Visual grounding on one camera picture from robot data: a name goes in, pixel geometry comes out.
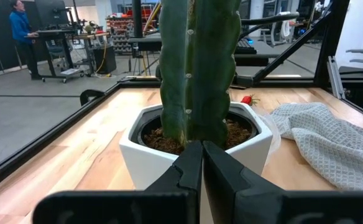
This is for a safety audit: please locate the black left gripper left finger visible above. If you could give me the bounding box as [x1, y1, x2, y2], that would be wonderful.
[32, 139, 203, 224]

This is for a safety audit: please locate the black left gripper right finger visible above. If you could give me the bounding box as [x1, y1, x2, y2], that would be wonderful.
[202, 140, 363, 224]

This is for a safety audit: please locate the red strawberry with thin leaves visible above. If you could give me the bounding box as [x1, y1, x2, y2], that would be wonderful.
[240, 95, 261, 107]

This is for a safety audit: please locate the white hexagonal plant pot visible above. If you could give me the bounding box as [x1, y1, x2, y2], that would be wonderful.
[118, 101, 274, 191]

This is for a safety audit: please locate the grey waffle dish towel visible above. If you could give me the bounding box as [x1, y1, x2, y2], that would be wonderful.
[270, 102, 363, 191]

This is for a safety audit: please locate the green column cactus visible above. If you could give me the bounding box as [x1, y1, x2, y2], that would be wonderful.
[158, 0, 242, 149]

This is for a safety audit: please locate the black floor cabinet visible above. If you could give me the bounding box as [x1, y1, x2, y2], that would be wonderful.
[93, 45, 117, 75]

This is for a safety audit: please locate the shelf with red bins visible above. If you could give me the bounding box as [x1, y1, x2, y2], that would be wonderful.
[106, 6, 162, 55]

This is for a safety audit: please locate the black rolling standing desk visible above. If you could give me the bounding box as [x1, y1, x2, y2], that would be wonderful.
[24, 27, 111, 84]

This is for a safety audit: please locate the person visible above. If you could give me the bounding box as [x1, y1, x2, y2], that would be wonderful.
[9, 0, 41, 80]

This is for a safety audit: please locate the black frame clamp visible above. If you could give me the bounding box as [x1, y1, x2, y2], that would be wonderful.
[79, 89, 106, 106]

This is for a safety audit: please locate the black aluminium table frame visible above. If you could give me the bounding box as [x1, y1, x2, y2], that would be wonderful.
[0, 0, 363, 195]

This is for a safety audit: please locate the white metal bracket strip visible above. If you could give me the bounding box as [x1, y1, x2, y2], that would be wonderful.
[326, 55, 346, 100]

